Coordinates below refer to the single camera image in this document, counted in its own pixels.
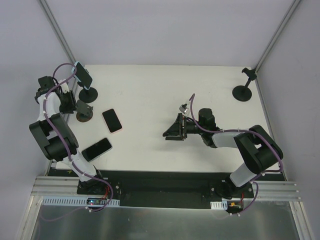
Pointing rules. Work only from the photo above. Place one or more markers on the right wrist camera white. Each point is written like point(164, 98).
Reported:
point(184, 109)

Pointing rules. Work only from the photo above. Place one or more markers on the right aluminium frame post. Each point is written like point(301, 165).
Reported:
point(293, 7)

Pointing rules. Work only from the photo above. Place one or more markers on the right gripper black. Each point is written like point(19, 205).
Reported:
point(181, 126)

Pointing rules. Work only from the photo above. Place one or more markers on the right white cable duct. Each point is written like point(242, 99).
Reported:
point(219, 205)

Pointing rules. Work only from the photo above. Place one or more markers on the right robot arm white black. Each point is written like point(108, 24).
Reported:
point(258, 150)

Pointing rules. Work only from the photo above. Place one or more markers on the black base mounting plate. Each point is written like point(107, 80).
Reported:
point(173, 190)

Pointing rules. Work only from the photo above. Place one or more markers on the left aluminium frame post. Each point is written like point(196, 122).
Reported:
point(57, 30)

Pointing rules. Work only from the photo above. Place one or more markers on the light blue case phone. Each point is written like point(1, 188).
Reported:
point(82, 76)

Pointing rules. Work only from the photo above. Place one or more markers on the black stand with brown base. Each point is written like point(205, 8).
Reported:
point(84, 112)

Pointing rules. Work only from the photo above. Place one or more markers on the aluminium frame post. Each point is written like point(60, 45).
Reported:
point(57, 30)
point(293, 7)

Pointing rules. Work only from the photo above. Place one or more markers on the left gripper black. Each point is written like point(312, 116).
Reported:
point(80, 107)

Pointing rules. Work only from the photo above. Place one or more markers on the black round base phone stand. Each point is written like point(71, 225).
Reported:
point(87, 95)

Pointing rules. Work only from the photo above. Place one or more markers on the pink case phone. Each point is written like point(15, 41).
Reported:
point(112, 121)

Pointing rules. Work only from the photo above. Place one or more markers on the aluminium front rail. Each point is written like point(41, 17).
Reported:
point(60, 186)

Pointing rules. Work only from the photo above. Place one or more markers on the white cable duct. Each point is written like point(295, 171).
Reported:
point(79, 201)
point(219, 205)

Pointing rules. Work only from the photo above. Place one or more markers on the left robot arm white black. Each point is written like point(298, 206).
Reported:
point(56, 139)

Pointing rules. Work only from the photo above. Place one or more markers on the left white cable duct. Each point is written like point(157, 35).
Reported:
point(79, 201)

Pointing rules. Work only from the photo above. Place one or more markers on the black tall corner phone stand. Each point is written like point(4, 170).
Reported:
point(242, 93)

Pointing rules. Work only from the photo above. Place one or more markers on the green case phone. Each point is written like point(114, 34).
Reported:
point(97, 149)

